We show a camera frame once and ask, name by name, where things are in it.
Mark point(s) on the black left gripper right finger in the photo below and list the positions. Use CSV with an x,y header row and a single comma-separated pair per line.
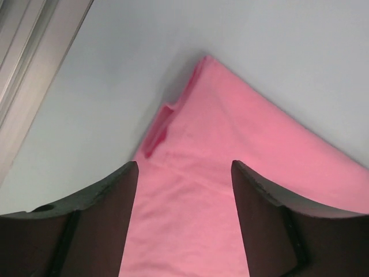
x,y
286,234

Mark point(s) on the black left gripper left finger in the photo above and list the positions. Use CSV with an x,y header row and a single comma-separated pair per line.
x,y
83,234

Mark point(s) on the pink t shirt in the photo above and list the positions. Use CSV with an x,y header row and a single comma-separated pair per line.
x,y
184,220

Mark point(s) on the left aluminium corner post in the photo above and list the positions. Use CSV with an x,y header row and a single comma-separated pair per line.
x,y
35,38

